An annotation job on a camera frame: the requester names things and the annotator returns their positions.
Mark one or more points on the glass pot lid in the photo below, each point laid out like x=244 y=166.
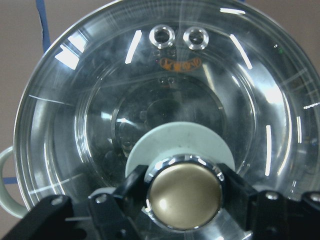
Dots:
x=179 y=86

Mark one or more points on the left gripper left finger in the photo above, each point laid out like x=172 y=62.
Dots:
x=113 y=214

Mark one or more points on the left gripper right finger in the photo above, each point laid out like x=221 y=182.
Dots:
x=252 y=210

